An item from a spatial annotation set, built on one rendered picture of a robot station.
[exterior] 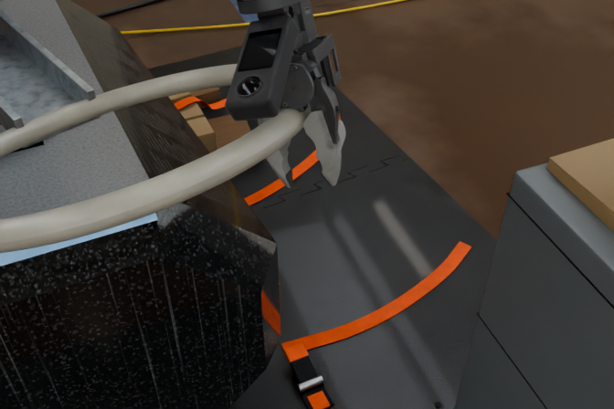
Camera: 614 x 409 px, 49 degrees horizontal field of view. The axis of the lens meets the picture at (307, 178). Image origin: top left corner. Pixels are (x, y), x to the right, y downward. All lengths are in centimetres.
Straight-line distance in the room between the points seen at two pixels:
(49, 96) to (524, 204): 86
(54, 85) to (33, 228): 56
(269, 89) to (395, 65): 272
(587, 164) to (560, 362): 38
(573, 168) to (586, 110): 188
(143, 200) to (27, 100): 56
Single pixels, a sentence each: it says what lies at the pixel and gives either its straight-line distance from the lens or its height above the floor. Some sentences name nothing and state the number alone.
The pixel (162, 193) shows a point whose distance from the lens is 60.
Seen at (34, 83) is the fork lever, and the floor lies 108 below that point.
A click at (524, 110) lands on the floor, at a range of 311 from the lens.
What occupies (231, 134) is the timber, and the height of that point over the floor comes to 10.
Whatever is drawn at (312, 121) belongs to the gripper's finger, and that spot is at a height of 125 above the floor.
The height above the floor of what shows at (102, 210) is 126.
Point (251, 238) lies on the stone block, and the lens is 144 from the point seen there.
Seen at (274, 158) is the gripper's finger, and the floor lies 120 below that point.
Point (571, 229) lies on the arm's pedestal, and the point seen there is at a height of 85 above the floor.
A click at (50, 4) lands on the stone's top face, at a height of 83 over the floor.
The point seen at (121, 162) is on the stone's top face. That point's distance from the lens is 137.
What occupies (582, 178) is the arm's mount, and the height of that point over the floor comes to 88.
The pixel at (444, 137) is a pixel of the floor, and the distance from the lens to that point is 285.
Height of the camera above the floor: 165
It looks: 40 degrees down
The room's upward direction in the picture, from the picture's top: straight up
